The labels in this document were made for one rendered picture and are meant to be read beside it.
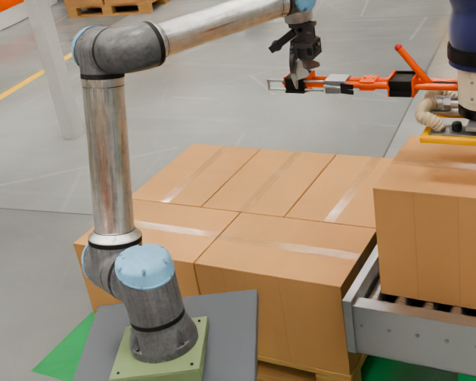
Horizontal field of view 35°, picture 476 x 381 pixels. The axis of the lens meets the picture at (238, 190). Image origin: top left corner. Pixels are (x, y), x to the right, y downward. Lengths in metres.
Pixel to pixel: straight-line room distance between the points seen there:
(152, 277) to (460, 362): 1.02
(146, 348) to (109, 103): 0.65
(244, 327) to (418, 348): 0.60
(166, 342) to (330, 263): 0.91
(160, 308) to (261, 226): 1.13
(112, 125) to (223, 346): 0.67
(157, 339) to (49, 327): 1.76
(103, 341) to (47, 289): 1.82
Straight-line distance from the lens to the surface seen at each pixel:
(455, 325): 2.34
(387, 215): 2.37
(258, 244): 2.89
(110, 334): 2.24
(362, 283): 2.50
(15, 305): 3.99
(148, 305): 1.96
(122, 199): 2.04
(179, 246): 2.99
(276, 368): 3.11
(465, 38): 2.18
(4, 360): 3.62
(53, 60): 5.67
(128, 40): 1.87
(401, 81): 2.32
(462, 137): 2.25
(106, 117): 1.98
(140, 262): 1.95
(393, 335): 2.44
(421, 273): 2.44
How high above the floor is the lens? 2.04
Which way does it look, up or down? 27 degrees down
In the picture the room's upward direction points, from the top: 10 degrees counter-clockwise
